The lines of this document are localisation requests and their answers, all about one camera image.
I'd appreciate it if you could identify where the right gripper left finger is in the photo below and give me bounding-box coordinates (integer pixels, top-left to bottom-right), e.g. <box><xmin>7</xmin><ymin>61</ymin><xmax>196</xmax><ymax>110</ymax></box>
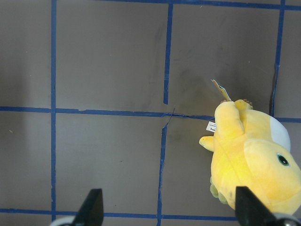
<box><xmin>71</xmin><ymin>188</ymin><xmax>104</xmax><ymax>226</ymax></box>

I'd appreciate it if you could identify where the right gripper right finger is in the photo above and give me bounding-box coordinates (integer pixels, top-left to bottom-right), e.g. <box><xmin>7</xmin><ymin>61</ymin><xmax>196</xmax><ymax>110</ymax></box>
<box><xmin>235</xmin><ymin>186</ymin><xmax>276</xmax><ymax>226</ymax></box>

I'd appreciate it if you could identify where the yellow plush dinosaur toy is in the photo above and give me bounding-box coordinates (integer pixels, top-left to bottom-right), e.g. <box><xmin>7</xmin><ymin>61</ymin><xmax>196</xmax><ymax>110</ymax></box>
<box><xmin>199</xmin><ymin>87</ymin><xmax>301</xmax><ymax>214</ymax></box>

